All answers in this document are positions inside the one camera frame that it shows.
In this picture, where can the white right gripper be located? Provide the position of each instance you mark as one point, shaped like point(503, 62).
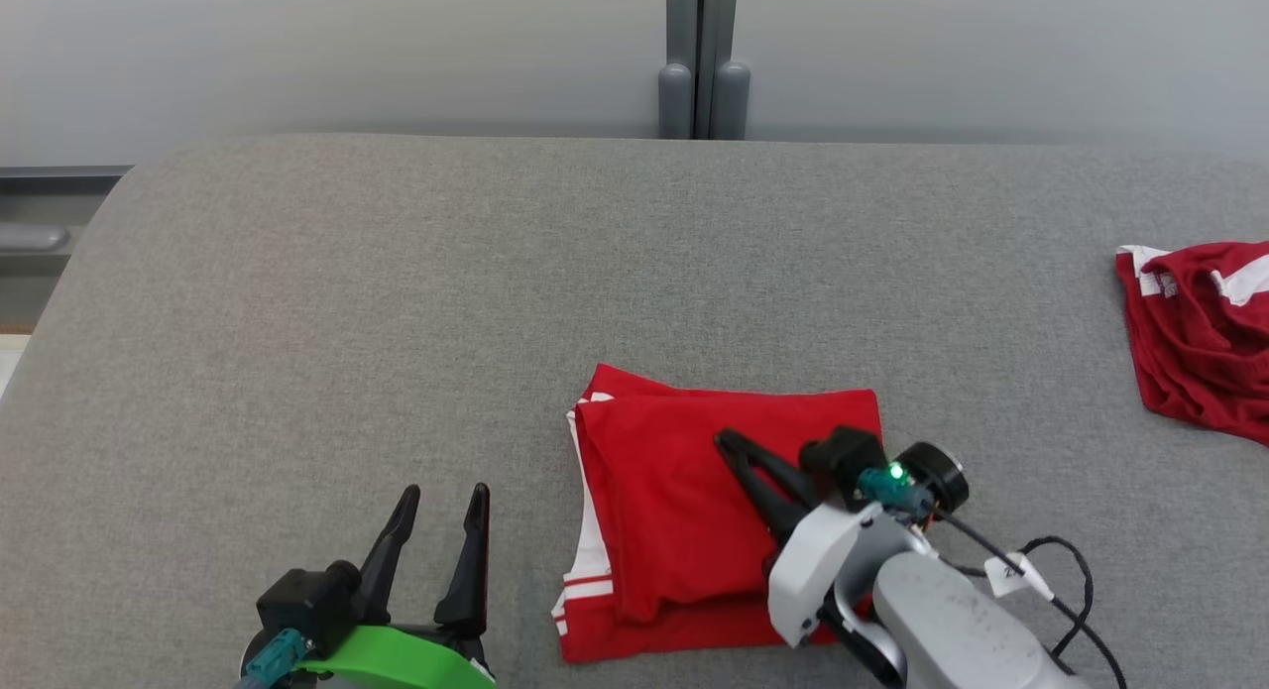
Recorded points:
point(823, 560)

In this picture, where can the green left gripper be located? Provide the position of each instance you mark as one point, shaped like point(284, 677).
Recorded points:
point(397, 659)

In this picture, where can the red and white basketball jersey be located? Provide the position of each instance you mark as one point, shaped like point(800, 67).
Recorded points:
point(654, 491)

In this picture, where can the red shorts with white stripe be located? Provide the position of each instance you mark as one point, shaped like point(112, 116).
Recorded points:
point(1200, 362)

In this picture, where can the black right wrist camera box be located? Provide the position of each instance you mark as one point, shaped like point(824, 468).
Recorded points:
point(843, 456)

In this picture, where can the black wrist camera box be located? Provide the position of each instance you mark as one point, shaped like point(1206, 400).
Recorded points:
point(307, 600)
point(843, 456)

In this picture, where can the teal right camera connector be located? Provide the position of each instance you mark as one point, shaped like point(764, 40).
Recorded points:
point(882, 489)

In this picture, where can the teal camera connector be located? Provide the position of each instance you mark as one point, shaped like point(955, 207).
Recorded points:
point(882, 489)
point(273, 659)

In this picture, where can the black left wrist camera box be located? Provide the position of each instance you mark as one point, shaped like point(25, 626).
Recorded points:
point(307, 600)

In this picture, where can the teal left camera connector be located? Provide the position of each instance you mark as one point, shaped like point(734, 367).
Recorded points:
point(273, 659)

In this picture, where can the grey partition post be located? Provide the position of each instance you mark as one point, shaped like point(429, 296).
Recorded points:
point(682, 35)
point(722, 35)

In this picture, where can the dark grey baseboard rail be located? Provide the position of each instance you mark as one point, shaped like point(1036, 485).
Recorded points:
point(59, 179)

